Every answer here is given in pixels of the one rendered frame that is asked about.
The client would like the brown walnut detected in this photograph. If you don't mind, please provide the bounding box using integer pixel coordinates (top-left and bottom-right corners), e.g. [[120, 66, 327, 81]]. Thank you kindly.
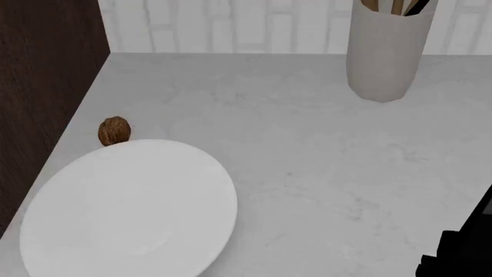
[[98, 115, 132, 148]]

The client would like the white round plate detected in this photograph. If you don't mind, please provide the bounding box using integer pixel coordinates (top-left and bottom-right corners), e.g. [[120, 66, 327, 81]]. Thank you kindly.
[[18, 138, 238, 277]]

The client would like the cream ceramic utensil holder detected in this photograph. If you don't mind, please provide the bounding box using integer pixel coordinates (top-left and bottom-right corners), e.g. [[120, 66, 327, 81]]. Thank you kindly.
[[345, 0, 437, 103]]

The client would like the dark wood cabinet panel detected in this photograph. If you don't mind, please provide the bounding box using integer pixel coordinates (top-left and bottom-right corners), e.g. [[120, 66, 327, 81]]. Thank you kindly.
[[0, 0, 112, 238]]

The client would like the wooden utensil handle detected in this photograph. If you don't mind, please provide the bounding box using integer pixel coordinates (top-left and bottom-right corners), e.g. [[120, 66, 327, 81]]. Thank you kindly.
[[390, 0, 415, 16], [360, 0, 381, 13]]

